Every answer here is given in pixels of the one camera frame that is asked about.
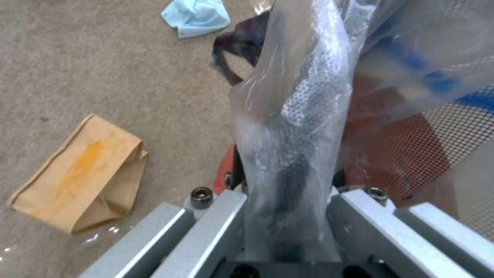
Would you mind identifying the silver-barred left gripper left finger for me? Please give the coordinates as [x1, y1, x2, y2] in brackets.
[79, 186, 250, 278]

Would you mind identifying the brown paper bag, yellow stain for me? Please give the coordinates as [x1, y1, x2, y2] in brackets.
[8, 113, 149, 234]

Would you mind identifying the clear plastic bin liner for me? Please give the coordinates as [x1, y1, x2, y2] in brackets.
[227, 0, 494, 261]

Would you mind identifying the silver-barred left gripper right finger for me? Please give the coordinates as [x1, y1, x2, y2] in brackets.
[326, 186, 494, 278]

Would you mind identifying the blue and white packaging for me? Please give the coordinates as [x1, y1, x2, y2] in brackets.
[393, 49, 494, 112]

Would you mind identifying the black metal mesh trash bin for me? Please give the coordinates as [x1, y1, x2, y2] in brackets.
[266, 43, 494, 261]

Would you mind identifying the clear plastic film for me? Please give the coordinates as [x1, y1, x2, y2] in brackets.
[0, 224, 134, 255]

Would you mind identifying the crumpled light blue tissue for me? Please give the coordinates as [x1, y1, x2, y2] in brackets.
[161, 0, 231, 40]

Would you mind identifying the red plastic piece with screw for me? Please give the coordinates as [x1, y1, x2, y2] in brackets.
[218, 144, 243, 195]

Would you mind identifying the dark crumpled wrapper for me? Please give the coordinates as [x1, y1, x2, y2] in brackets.
[210, 13, 271, 86]

